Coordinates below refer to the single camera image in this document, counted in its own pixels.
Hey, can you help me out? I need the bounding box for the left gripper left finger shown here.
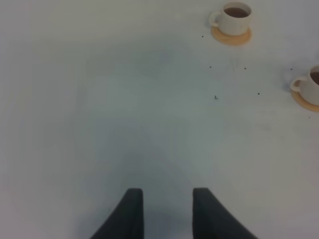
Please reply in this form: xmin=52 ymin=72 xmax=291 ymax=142
xmin=91 ymin=188 xmax=144 ymax=239

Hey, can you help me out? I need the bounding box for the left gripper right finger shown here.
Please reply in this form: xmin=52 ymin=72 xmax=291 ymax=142
xmin=192 ymin=188 xmax=256 ymax=239

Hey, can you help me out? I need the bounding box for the near orange coaster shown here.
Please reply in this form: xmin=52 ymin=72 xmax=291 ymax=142
xmin=291 ymin=90 xmax=319 ymax=113

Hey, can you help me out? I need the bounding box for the orange coaster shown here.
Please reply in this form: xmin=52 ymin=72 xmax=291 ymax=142
xmin=211 ymin=26 xmax=252 ymax=46
xmin=291 ymin=90 xmax=319 ymax=113

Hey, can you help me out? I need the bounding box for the near white teacup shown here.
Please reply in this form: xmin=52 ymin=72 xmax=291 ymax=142
xmin=290 ymin=65 xmax=319 ymax=106

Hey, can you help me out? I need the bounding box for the white teacup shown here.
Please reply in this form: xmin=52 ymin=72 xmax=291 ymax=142
xmin=208 ymin=2 xmax=252 ymax=36
xmin=290 ymin=65 xmax=319 ymax=106

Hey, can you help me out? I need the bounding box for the far orange coaster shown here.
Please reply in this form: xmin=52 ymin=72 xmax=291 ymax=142
xmin=211 ymin=26 xmax=252 ymax=46

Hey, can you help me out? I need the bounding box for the far white teacup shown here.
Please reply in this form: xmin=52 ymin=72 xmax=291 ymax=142
xmin=208 ymin=2 xmax=252 ymax=36

